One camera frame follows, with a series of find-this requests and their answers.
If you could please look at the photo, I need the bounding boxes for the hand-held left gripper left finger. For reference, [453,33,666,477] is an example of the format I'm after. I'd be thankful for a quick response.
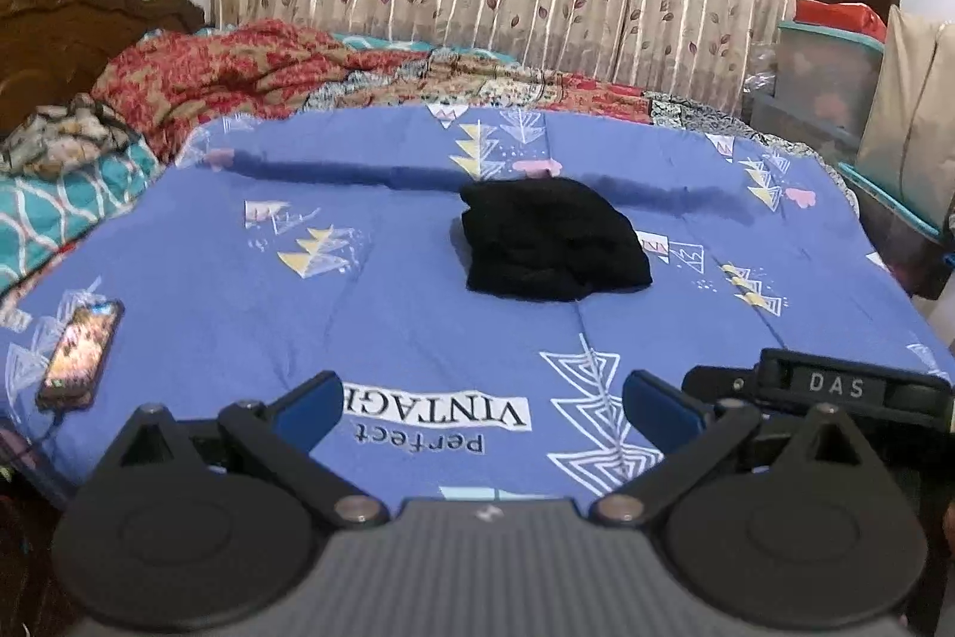
[97,370,390,530]

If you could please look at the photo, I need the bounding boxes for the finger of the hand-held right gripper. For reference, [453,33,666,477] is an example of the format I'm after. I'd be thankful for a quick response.
[681,364,760,416]

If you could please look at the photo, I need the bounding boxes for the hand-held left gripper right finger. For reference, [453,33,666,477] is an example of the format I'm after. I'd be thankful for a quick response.
[589,370,892,530]

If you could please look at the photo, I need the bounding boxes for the black pants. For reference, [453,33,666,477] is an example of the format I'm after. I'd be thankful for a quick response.
[457,176,654,302]

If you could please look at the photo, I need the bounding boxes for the clear teal-lid storage box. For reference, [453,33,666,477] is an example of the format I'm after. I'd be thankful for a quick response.
[836,159,955,302]
[772,19,888,141]

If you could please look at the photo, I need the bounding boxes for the blue printed bed sheet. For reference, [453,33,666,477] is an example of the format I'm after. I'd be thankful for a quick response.
[0,103,955,504]

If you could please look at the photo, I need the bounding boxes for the black smartphone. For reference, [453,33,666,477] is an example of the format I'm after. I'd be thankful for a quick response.
[36,298,125,412]

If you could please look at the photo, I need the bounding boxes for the beige cushion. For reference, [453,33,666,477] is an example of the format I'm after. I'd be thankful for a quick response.
[854,4,955,220]

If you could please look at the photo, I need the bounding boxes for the teal patterned pillow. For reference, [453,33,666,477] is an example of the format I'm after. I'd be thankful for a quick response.
[0,140,161,295]

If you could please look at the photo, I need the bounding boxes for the red patterned blanket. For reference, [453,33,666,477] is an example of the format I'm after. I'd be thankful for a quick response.
[91,17,754,141]

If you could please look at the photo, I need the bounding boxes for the black and white patterned cloth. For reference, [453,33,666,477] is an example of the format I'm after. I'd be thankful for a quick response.
[0,94,139,179]

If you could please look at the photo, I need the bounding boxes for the red bag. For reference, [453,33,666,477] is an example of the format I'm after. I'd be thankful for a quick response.
[793,0,889,42]

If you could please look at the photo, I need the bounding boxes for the carved wooden headboard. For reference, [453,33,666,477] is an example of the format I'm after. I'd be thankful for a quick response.
[0,0,206,134]

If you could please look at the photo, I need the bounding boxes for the black phone cable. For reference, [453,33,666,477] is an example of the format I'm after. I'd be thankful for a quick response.
[0,409,68,481]

